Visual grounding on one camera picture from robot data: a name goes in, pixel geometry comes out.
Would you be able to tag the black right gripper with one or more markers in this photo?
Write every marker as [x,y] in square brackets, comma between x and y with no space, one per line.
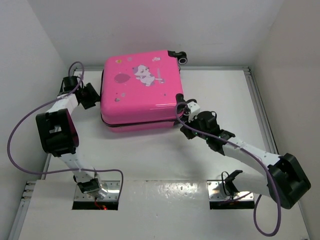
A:
[187,131]

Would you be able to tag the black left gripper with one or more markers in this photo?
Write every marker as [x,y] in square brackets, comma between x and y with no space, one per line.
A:
[94,97]

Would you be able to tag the pink hard-shell suitcase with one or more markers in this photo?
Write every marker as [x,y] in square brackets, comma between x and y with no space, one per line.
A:
[140,91]

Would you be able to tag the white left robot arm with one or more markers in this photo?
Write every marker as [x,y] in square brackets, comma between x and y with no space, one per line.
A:
[59,137]

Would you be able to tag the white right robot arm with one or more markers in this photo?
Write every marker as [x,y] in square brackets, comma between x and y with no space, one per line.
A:
[282,177]

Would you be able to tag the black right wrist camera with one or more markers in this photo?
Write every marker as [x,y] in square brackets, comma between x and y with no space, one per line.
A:
[207,121]

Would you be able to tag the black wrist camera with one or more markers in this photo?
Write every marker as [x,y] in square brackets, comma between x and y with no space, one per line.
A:
[69,83]
[207,121]

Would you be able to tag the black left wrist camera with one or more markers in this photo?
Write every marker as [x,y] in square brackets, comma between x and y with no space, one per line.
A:
[69,83]

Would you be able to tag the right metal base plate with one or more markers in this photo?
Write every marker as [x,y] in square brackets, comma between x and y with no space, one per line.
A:
[216,193]

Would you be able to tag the metal base plate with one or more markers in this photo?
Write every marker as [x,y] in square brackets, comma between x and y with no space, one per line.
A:
[110,191]
[216,193]

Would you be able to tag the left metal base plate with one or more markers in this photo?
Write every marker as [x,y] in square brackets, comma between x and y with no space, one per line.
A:
[110,191]

